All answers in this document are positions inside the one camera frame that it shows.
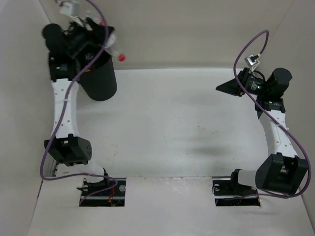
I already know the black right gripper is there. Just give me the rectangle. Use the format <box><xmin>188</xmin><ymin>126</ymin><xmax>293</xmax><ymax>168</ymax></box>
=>
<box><xmin>215</xmin><ymin>68</ymin><xmax>269</xmax><ymax>98</ymax></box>

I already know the red cap clear bottle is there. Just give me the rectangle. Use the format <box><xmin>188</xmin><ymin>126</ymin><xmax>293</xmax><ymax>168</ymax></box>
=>
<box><xmin>104</xmin><ymin>33</ymin><xmax>126</xmax><ymax>62</ymax></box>

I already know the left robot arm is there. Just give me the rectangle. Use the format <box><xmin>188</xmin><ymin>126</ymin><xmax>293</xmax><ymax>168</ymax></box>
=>
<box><xmin>42</xmin><ymin>17</ymin><xmax>118</xmax><ymax>196</ymax></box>

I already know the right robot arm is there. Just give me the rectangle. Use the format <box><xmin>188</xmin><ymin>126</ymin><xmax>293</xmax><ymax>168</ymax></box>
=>
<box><xmin>216</xmin><ymin>68</ymin><xmax>309</xmax><ymax>196</ymax></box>

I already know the black plastic bin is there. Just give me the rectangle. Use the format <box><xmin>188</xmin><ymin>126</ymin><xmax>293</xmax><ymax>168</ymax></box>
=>
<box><xmin>78</xmin><ymin>51</ymin><xmax>117</xmax><ymax>101</ymax></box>

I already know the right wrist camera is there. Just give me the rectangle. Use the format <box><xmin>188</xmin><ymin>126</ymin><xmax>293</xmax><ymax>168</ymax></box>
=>
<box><xmin>244</xmin><ymin>53</ymin><xmax>261</xmax><ymax>68</ymax></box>

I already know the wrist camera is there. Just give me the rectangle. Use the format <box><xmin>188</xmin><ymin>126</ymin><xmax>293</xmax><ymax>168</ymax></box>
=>
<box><xmin>57</xmin><ymin>0</ymin><xmax>80</xmax><ymax>16</ymax></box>
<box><xmin>244</xmin><ymin>53</ymin><xmax>261</xmax><ymax>68</ymax></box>

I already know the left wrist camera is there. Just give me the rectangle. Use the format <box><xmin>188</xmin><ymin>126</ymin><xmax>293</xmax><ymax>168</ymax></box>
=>
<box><xmin>57</xmin><ymin>0</ymin><xmax>80</xmax><ymax>16</ymax></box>

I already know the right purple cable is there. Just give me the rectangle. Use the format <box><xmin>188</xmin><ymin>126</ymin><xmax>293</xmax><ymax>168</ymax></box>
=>
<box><xmin>233</xmin><ymin>29</ymin><xmax>311</xmax><ymax>199</ymax></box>

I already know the purple cable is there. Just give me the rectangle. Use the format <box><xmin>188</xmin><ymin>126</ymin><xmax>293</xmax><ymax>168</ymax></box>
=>
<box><xmin>233</xmin><ymin>29</ymin><xmax>311</xmax><ymax>199</ymax></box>
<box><xmin>40</xmin><ymin>0</ymin><xmax>118</xmax><ymax>205</ymax></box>

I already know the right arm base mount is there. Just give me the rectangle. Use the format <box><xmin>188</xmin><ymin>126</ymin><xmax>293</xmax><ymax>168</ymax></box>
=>
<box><xmin>212</xmin><ymin>177</ymin><xmax>261</xmax><ymax>207</ymax></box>

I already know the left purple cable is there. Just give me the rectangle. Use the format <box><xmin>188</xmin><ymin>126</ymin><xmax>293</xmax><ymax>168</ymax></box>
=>
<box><xmin>40</xmin><ymin>0</ymin><xmax>118</xmax><ymax>205</ymax></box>

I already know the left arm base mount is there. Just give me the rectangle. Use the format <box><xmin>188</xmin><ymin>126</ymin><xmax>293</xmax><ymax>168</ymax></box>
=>
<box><xmin>77</xmin><ymin>178</ymin><xmax>126</xmax><ymax>207</ymax></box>

